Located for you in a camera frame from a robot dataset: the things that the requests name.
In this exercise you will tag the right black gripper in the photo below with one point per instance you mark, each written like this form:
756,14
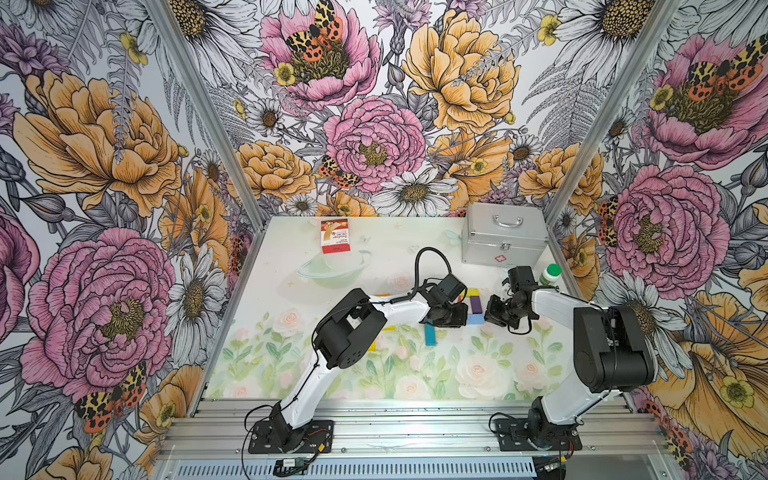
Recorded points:
492,314

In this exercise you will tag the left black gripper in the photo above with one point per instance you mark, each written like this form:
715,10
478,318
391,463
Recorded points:
458,322

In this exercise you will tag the purple block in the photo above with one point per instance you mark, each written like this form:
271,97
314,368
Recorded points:
476,305

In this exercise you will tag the teal block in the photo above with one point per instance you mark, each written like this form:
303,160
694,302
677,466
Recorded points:
430,337

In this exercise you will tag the light blue block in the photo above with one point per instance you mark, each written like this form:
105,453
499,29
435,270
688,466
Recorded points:
475,319

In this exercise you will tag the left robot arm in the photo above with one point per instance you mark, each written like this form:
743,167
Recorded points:
344,336

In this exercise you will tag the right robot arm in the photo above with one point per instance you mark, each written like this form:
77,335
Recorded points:
609,354

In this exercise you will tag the white bottle green cap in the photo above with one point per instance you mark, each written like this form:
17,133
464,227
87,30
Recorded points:
550,275

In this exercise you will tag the silver metal case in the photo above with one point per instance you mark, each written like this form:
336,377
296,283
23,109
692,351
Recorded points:
503,235

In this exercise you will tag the clear glass bowl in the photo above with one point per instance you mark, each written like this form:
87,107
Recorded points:
337,270

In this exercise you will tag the red white cardboard box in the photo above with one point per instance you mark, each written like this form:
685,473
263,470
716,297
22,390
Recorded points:
334,236

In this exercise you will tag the small circuit board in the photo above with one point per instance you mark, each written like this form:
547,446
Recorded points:
288,467

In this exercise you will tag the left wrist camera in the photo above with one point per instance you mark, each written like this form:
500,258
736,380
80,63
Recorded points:
449,290

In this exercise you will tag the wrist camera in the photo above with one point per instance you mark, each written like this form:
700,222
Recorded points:
521,279
449,290

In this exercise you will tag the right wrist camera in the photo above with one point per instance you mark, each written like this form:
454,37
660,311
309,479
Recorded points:
521,279

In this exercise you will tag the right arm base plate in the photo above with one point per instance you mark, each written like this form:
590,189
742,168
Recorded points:
520,435

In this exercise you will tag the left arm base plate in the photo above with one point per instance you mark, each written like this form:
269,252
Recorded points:
316,436

